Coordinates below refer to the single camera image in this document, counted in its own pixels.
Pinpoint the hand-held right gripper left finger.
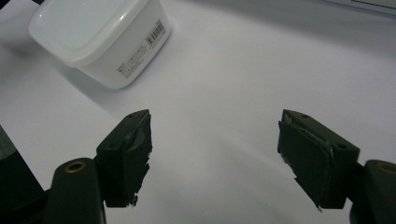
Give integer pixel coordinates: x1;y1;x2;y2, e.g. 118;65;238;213
95;108;154;209

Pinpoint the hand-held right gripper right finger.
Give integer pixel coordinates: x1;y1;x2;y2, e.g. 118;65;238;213
276;108;361;213

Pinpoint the white plastic lidded container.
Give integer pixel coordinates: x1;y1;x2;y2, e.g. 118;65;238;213
28;0;172;91

